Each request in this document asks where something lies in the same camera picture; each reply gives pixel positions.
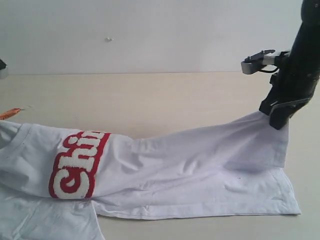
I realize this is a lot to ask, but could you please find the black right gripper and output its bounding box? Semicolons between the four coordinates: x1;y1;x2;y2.
259;49;320;130

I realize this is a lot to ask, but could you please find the white t-shirt red Chinese patch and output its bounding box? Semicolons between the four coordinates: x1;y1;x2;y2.
0;112;301;240

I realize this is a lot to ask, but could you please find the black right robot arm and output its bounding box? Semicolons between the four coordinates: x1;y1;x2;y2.
259;0;320;130

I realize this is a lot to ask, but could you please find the orange neck label tag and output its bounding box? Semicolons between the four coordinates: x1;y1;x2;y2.
0;106;32;121

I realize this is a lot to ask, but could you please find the right wrist camera black silver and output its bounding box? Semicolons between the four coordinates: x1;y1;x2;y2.
241;49;291;75

